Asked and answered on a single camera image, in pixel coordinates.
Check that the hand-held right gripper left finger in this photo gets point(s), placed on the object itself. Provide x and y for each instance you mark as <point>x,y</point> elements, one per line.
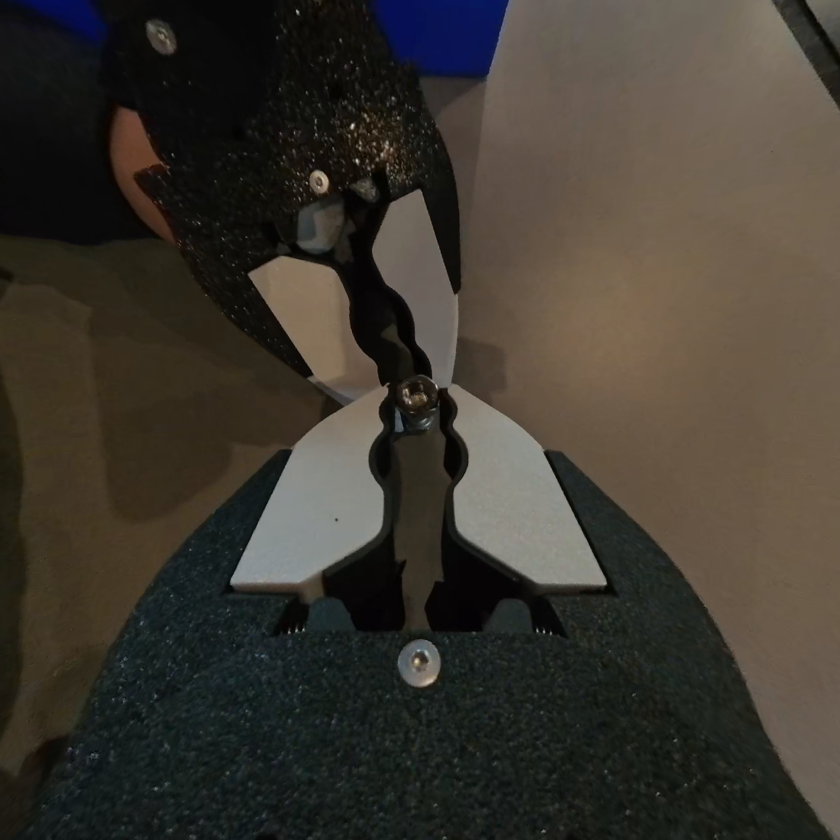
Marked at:
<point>315,518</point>

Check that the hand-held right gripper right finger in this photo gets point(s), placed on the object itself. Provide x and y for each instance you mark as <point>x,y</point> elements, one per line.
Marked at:
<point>525,518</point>

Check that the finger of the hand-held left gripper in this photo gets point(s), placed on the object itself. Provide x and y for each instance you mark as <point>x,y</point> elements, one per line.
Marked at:
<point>308,315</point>
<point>426,275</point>

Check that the person's left hand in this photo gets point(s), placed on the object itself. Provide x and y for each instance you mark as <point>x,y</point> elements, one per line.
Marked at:
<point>128,157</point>

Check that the blue plastic bin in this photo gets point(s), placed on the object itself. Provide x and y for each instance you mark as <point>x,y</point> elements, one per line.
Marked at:
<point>453,33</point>

